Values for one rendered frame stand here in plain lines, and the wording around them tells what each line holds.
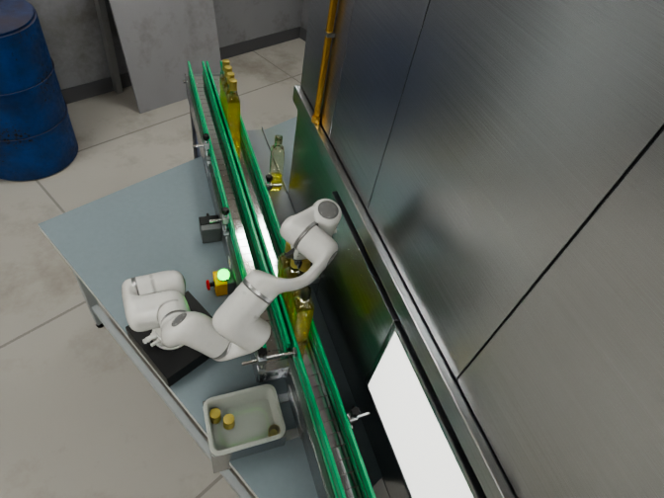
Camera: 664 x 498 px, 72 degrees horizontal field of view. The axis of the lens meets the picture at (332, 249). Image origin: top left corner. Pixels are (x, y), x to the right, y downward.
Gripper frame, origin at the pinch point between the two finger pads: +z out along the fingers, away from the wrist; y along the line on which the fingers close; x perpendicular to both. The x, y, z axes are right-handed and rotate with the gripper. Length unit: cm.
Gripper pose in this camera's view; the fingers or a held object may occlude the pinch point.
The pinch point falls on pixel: (305, 260)
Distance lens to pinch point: 132.7
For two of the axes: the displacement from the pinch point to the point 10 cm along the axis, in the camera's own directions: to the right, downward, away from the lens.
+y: -9.4, 1.4, -3.3
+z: -2.4, 4.4, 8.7
